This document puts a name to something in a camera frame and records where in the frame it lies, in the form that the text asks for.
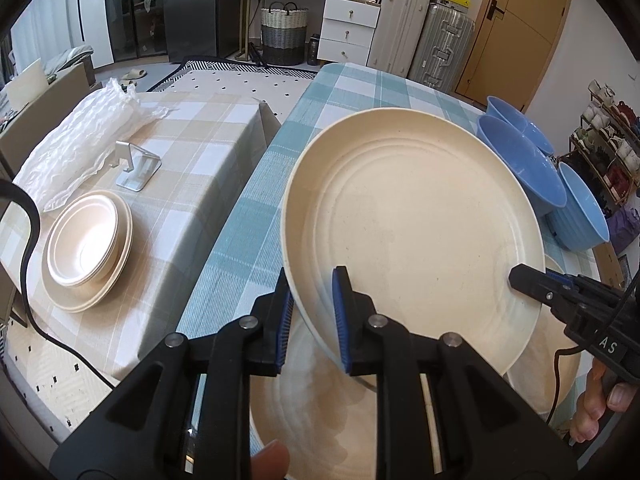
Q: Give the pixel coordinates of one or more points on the right hand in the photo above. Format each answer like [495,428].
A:
[593,402]

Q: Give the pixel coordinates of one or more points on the beige plate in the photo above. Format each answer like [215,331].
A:
[427,221]

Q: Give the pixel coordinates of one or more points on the beige checked tablecloth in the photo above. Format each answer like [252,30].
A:
[209,145]

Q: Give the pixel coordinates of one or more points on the light blue ribbed bowl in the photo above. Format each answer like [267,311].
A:
[580,224]

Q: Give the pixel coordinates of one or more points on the beige sofa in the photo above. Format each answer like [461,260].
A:
[72,82]

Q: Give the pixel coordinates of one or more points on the purple bag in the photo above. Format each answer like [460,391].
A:
[624,227]

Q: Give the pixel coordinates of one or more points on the metal phone stand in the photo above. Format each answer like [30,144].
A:
[140,165]

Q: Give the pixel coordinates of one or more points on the large cream plate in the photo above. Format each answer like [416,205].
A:
[326,419]

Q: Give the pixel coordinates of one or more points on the white suitcase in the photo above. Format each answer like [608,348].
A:
[396,36]

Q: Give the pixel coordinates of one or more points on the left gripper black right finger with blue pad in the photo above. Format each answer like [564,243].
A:
[443,411]

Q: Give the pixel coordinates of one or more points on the shoe rack with shoes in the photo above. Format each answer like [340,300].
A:
[605,148]

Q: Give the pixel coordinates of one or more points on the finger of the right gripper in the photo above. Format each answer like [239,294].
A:
[553,289]

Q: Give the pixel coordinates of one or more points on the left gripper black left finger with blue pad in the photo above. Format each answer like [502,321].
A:
[184,411]

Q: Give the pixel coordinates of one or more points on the white dresser with drawers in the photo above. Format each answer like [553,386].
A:
[346,27]

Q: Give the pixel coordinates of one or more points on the white bubble wrap bag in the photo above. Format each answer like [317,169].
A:
[79,146]

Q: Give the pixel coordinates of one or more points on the left hand thumb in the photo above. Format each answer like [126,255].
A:
[271,462]

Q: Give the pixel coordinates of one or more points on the wooden door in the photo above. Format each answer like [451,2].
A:
[512,49]

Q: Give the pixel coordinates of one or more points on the cardboard box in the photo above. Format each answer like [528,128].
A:
[609,268]

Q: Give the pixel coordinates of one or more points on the black refrigerator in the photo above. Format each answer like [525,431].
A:
[201,27]

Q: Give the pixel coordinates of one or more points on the silver suitcase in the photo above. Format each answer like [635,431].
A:
[444,44]

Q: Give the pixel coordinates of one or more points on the patterned rug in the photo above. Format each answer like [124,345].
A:
[279,87]

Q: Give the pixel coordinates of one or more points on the woven laundry basket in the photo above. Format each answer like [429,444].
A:
[284,32]

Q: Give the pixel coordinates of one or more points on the teal checked tablecloth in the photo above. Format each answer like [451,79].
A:
[246,259]

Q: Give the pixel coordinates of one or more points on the stack of small cream plates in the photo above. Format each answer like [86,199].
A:
[86,250]

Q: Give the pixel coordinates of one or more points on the large blue bowl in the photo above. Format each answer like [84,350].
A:
[536,174]

